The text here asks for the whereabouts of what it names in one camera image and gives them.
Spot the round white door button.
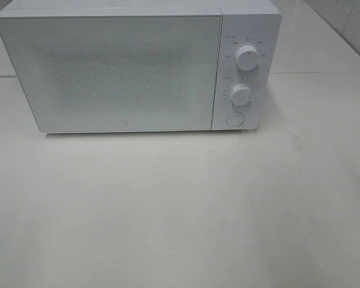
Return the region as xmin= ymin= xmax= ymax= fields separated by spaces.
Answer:
xmin=226 ymin=112 xmax=245 ymax=127

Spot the white dial knob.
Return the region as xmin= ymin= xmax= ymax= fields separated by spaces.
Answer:
xmin=229 ymin=84 xmax=253 ymax=106
xmin=234 ymin=43 xmax=260 ymax=71

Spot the white microwave door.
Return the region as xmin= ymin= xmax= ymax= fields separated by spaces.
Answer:
xmin=0 ymin=16 xmax=221 ymax=133

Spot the white microwave oven body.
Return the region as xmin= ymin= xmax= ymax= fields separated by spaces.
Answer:
xmin=0 ymin=1 xmax=282 ymax=131

